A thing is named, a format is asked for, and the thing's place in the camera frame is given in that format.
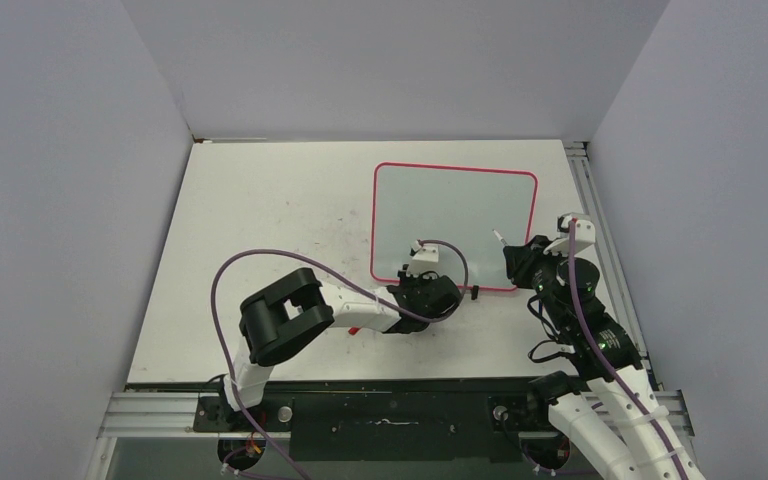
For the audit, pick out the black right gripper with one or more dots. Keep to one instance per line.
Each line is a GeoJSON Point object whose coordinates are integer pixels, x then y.
{"type": "Point", "coordinates": [519, 259]}

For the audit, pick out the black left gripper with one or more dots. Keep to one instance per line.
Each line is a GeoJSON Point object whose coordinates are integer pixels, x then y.
{"type": "Point", "coordinates": [424, 278]}

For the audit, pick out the pink framed whiteboard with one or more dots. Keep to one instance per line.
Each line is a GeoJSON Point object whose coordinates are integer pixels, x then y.
{"type": "Point", "coordinates": [459, 205]}

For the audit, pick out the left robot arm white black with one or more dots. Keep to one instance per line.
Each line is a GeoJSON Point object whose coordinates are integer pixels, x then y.
{"type": "Point", "coordinates": [280, 320]}

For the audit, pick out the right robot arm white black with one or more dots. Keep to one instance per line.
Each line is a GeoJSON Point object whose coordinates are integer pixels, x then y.
{"type": "Point", "coordinates": [609, 412]}

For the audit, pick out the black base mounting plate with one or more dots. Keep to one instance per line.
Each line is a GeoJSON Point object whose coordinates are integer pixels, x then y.
{"type": "Point", "coordinates": [399, 420]}

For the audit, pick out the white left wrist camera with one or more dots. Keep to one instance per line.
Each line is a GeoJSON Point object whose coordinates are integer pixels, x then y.
{"type": "Point", "coordinates": [424, 258]}

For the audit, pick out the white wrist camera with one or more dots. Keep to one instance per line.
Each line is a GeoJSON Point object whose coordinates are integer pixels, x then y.
{"type": "Point", "coordinates": [424, 258]}
{"type": "Point", "coordinates": [576, 232]}

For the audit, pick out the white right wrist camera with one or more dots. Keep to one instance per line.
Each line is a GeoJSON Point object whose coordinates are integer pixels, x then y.
{"type": "Point", "coordinates": [576, 232]}

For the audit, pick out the aluminium right side rail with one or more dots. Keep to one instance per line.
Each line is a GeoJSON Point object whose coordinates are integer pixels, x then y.
{"type": "Point", "coordinates": [613, 273]}

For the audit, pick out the aluminium front frame rail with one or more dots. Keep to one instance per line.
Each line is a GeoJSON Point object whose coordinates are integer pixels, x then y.
{"type": "Point", "coordinates": [158, 415]}

